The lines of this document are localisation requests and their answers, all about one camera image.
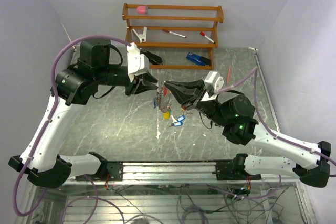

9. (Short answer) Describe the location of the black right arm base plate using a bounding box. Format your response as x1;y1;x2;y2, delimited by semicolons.
212;161;261;181

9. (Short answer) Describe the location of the large keyring with keys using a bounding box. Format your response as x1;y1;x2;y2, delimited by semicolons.
153;84;171;120

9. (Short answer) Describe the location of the red-capped white marker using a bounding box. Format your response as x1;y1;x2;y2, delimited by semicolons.
200;31;215;44

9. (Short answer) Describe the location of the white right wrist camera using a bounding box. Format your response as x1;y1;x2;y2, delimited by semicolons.
204;71;225;97

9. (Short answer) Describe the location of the blue key tag pair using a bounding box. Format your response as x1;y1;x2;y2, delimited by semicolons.
170;115;186;127

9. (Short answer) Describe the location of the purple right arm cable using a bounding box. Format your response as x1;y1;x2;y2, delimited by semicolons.
207;66;336;200

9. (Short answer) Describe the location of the white clip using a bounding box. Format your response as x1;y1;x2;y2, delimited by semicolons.
132;26;148;43

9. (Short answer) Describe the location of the blue stapler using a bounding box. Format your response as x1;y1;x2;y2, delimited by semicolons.
186;52;212;66

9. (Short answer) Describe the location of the pink eraser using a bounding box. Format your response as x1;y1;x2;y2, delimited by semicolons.
136;5;148;15

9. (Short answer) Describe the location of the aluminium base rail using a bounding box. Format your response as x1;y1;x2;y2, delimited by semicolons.
31;161;305;185

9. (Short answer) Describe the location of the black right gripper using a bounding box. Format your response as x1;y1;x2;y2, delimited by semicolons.
165;79;229;127

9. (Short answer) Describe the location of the wooden three-tier shelf rack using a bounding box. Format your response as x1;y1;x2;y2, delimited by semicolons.
122;3;224;61

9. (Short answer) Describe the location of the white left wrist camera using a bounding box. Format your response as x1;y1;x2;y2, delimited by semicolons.
127;42;149;82

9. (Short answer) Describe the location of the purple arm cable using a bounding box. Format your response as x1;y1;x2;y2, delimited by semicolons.
12;35;132;224
207;66;336;200

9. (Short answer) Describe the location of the black stapler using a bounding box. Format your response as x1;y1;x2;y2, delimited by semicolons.
142;50;163;65

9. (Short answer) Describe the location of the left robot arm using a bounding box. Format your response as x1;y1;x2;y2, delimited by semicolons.
8;36;157;188

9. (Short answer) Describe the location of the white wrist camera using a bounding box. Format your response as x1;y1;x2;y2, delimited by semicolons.
204;71;225;97
127;42;149;82

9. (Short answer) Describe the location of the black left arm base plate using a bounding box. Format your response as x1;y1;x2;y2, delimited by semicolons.
107;162;124;182

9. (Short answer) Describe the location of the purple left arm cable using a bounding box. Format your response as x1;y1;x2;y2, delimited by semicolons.
12;35;132;224

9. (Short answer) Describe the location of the orange pencil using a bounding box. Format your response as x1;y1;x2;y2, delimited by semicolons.
226;65;232;84

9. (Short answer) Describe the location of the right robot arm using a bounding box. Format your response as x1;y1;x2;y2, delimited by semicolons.
164;77;331;188

